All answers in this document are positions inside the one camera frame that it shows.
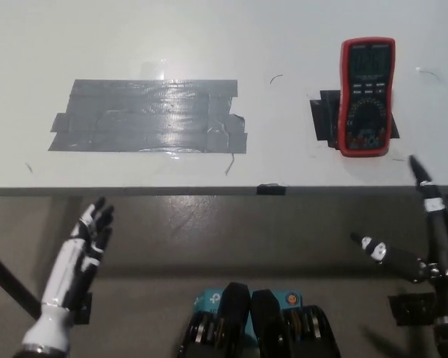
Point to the white and black left hand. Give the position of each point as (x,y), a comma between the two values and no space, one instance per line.
(72,268)

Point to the grey duct tape patch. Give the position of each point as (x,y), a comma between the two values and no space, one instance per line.
(145,115)

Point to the small black tape strip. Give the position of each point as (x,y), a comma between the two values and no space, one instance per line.
(271,189)

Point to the red digital multimeter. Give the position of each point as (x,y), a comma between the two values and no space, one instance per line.
(366,112)

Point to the black right hand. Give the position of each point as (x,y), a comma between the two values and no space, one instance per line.
(438,238)

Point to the black table leg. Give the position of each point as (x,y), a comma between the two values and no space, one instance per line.
(11,279)

